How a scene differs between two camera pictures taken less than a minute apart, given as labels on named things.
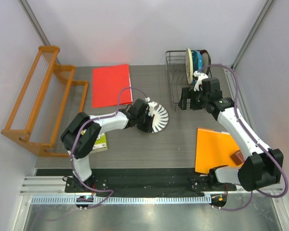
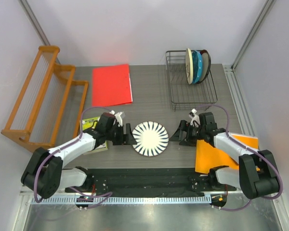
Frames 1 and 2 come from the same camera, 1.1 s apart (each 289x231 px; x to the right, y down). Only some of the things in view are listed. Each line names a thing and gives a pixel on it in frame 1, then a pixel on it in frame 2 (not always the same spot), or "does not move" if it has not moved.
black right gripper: (187, 93) → (184, 126)
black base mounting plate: (146, 182) does not move
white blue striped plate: (161, 118) → (151, 138)
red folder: (107, 82) does not move
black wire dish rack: (176, 60) does not move
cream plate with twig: (189, 66) does not move
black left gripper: (149, 128) → (127, 138)
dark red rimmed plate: (206, 60) does not move
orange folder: (214, 148) does not move
